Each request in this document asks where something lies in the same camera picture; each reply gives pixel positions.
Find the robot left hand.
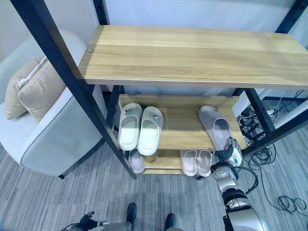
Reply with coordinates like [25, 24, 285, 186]
[80, 211, 110, 229]

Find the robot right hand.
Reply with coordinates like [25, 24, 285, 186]
[214, 136, 244, 167]

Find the grey fabric slipper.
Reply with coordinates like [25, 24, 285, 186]
[198, 105, 233, 151]

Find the pink slipper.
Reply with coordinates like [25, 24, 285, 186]
[180, 149, 199, 177]
[128, 149, 145, 174]
[196, 149, 214, 178]

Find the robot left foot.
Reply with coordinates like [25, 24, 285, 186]
[126, 203, 138, 223]

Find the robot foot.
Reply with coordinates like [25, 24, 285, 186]
[126, 203, 138, 223]
[165, 213, 177, 229]

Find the medium wooden shelf board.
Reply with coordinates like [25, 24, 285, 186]
[117, 93, 249, 151]

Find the small wooden shelf board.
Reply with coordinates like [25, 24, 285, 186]
[125, 149, 193, 175]

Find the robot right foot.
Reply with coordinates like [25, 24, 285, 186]
[165, 213, 177, 229]

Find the white armchair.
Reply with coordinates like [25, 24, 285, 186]
[0, 28, 107, 180]

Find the white rubber slipper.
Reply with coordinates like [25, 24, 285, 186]
[117, 103, 143, 151]
[137, 106, 164, 156]

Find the large wooden shelf board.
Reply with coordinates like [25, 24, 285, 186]
[78, 25, 308, 91]

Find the beige cushion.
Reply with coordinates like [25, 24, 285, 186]
[4, 56, 49, 120]
[18, 61, 67, 124]

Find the tangled black cable bundle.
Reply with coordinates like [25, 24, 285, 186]
[237, 105, 267, 145]

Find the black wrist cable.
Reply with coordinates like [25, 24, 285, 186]
[230, 166, 259, 193]

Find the coiled black floor cable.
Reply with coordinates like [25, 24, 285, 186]
[261, 168, 308, 215]

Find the black metal rack frame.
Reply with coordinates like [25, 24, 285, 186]
[11, 0, 308, 181]

